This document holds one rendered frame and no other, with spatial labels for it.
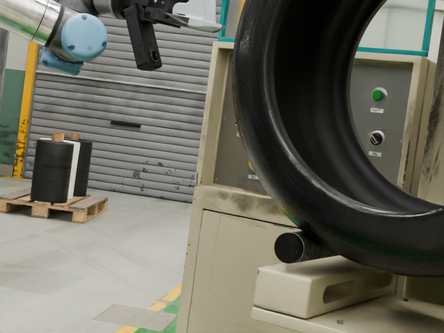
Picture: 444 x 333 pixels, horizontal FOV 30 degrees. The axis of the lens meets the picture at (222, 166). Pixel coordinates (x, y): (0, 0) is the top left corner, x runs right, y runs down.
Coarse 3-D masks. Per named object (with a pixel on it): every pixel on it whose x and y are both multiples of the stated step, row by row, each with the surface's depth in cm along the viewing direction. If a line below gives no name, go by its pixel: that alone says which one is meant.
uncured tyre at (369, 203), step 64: (256, 0) 119; (320, 0) 140; (384, 0) 140; (256, 64) 119; (320, 64) 143; (256, 128) 119; (320, 128) 143; (320, 192) 113; (384, 192) 137; (384, 256) 110
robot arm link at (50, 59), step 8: (48, 48) 148; (48, 56) 148; (56, 56) 148; (48, 64) 148; (56, 64) 148; (64, 64) 148; (72, 64) 148; (80, 64) 150; (64, 72) 150; (72, 72) 149
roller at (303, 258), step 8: (296, 232) 120; (304, 232) 122; (280, 240) 119; (288, 240) 118; (296, 240) 118; (304, 240) 119; (312, 240) 121; (280, 248) 119; (288, 248) 118; (296, 248) 118; (304, 248) 118; (312, 248) 120; (320, 248) 123; (280, 256) 119; (288, 256) 118; (296, 256) 118; (304, 256) 119; (312, 256) 122; (320, 256) 125; (328, 256) 128
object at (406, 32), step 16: (224, 0) 211; (240, 0) 209; (400, 0) 187; (416, 0) 185; (432, 0) 183; (224, 16) 211; (384, 16) 189; (400, 16) 187; (416, 16) 185; (432, 16) 184; (224, 32) 212; (368, 32) 191; (384, 32) 189; (400, 32) 187; (416, 32) 185; (368, 48) 190; (384, 48) 188; (400, 48) 187; (416, 48) 185
